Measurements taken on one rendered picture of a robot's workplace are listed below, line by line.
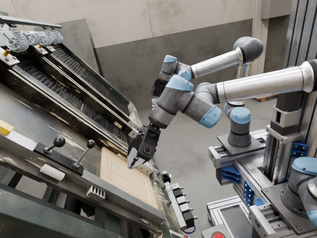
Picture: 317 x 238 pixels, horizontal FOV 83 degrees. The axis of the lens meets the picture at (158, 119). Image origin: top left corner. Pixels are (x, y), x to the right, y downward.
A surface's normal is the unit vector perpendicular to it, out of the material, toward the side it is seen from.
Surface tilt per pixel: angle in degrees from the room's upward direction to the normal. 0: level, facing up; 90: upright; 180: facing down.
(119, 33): 90
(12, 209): 57
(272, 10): 90
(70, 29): 75
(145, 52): 90
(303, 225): 0
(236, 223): 0
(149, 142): 41
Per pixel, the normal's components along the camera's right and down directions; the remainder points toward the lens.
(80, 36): 0.11, 0.21
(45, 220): 0.72, -0.69
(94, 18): 0.15, 0.44
